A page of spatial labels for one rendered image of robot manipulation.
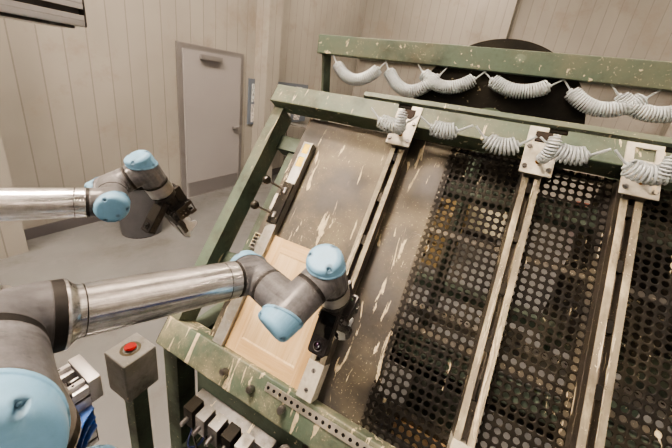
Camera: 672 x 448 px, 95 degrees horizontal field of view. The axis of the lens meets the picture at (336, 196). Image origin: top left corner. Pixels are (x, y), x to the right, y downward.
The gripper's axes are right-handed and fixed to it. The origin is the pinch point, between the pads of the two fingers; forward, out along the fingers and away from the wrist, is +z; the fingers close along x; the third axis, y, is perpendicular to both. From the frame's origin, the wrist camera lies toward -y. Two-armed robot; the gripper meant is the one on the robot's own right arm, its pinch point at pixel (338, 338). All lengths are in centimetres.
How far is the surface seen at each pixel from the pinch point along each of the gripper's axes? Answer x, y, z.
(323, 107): 55, 83, -16
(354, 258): 14.2, 33.1, 15.4
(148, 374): 68, -36, 37
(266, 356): 33, -8, 40
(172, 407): 77, -43, 80
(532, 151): -32, 85, -13
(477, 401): -38.1, 11.9, 28.1
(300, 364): 18.9, -4.2, 38.4
